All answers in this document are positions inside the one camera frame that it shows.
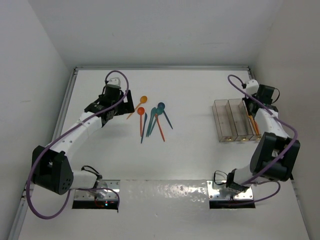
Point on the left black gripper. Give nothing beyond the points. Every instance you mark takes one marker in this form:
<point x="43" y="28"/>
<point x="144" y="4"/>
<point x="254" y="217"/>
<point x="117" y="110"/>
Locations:
<point x="126" y="107"/>

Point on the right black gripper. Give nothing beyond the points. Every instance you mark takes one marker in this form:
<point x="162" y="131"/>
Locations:
<point x="247" y="100"/>

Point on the orange fork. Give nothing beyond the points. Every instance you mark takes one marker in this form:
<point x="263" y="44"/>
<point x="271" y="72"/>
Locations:
<point x="255" y="126"/>

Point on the teal spoon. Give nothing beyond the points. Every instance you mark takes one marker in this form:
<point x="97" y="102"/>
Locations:
<point x="158" y="111"/>

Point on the dark blue spoon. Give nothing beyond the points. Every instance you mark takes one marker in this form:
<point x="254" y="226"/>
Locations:
<point x="162" y="106"/>

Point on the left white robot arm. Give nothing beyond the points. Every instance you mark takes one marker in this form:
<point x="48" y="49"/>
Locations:
<point x="53" y="169"/>

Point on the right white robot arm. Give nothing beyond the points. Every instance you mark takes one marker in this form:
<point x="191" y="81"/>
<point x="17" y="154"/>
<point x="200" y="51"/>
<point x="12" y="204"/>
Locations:
<point x="276" y="152"/>

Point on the orange spoon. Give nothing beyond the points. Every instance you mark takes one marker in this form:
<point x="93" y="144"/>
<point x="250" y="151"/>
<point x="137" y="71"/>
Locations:
<point x="141" y="112"/>

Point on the yellow spoon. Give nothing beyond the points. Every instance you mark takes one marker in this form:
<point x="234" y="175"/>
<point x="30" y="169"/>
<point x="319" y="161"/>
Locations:
<point x="142" y="100"/>

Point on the dark blue knife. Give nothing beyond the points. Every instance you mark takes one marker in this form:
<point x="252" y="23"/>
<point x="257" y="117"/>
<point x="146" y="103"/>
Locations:
<point x="143" y="127"/>

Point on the clear container right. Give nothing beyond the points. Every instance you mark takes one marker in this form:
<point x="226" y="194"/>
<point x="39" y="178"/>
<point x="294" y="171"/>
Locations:
<point x="254" y="138"/>

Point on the clear container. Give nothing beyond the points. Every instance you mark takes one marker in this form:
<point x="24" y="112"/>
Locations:
<point x="240" y="119"/>
<point x="254" y="138"/>
<point x="224" y="122"/>

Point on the clear container middle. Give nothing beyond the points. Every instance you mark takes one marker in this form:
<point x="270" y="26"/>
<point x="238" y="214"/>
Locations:
<point x="240" y="119"/>

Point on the clear container left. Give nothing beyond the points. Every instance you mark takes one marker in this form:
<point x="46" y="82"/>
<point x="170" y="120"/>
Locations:
<point x="224" y="122"/>

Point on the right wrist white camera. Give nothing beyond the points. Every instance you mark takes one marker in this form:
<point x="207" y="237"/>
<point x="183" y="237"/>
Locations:
<point x="251" y="87"/>

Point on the wrist white camera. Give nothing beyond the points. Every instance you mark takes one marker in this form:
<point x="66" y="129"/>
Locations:
<point x="251" y="87"/>
<point x="114" y="83"/>

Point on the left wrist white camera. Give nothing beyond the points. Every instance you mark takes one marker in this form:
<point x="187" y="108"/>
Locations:
<point x="114" y="83"/>

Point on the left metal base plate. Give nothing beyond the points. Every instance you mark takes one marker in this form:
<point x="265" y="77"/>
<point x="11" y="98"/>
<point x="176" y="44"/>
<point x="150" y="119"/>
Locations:
<point x="109" y="191"/>

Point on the metal base plate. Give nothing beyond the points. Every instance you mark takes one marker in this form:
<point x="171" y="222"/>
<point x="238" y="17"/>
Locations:
<point x="109" y="191"/>
<point x="217" y="192"/>

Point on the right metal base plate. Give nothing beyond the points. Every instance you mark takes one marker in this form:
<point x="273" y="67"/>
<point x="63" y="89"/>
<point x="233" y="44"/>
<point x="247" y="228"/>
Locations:
<point x="217" y="192"/>

